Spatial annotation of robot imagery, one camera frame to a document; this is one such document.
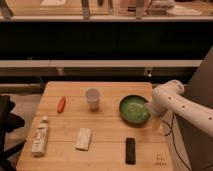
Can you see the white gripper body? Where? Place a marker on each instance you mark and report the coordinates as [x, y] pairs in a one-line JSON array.
[[155, 109]]

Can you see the green ceramic bowl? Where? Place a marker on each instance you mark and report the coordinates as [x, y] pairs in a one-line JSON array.
[[132, 109]]

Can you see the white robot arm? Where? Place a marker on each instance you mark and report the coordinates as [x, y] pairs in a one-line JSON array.
[[169, 96]]

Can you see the black remote control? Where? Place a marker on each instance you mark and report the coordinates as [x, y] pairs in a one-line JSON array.
[[130, 155]]

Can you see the white plastic cup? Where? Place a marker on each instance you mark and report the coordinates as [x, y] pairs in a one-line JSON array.
[[93, 98]]

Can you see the orange carrot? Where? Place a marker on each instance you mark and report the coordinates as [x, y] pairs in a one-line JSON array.
[[61, 104]]

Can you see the white tube bottle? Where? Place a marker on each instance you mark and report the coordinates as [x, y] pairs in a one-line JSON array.
[[40, 138]]

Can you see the black chair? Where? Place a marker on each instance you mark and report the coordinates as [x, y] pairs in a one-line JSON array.
[[8, 123]]

